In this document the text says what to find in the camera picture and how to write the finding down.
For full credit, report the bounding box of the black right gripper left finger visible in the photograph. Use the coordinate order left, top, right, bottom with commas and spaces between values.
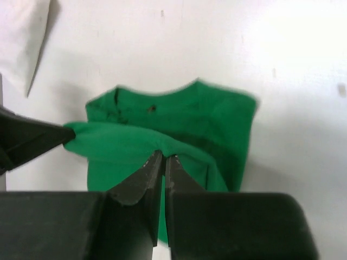
1, 151, 162, 259

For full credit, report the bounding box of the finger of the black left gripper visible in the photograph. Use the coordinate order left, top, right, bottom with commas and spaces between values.
1, 107, 75, 173

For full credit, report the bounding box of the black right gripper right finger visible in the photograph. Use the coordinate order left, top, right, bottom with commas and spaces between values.
165, 156, 319, 259

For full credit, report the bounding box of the green t-shirt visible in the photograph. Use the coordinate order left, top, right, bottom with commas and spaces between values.
62, 77, 261, 244

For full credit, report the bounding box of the white t-shirt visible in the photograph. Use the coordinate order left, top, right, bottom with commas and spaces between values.
1, 1, 60, 98

